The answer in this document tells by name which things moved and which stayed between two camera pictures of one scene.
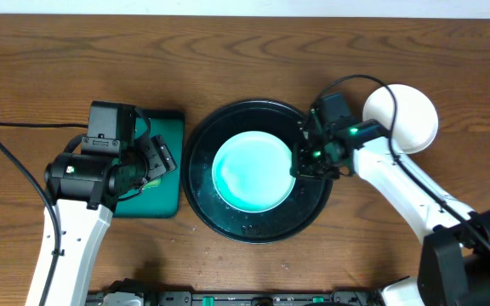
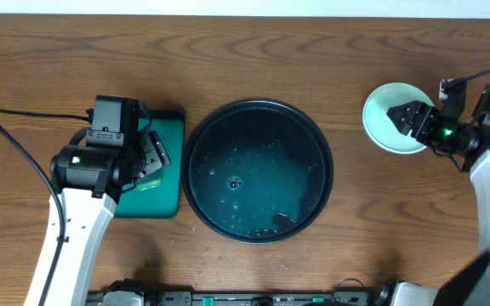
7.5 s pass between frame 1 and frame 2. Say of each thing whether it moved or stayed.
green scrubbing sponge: stayed
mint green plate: moved
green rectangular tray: stayed
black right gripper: moved
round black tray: stayed
